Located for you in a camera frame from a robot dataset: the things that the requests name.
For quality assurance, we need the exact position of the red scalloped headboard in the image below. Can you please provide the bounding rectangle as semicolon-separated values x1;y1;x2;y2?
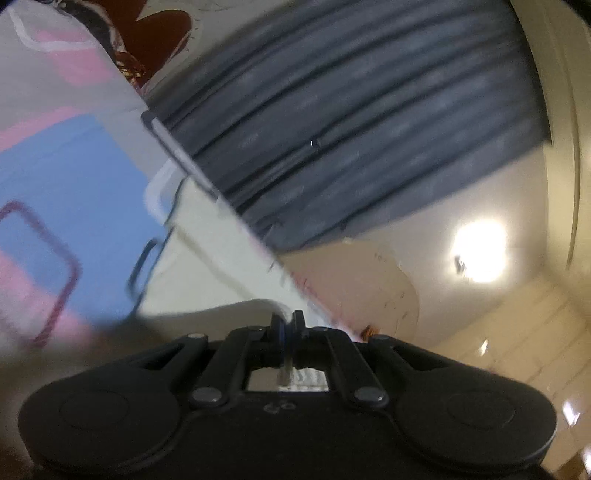
98;0;194;95

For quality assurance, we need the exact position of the printed bed sheet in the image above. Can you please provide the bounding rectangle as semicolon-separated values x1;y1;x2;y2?
0;0;324;356

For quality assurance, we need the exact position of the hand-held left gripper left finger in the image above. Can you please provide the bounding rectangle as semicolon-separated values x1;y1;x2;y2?
139;314;287;409

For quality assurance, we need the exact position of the dark grey ribbed mat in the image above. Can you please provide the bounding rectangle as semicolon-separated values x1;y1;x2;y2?
147;0;552;254

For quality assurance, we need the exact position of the dark patterned pillow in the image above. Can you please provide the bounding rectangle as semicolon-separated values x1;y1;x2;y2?
113;48;146;90

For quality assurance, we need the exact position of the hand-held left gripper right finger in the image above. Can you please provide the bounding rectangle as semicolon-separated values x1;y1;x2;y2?
293;311;457;410

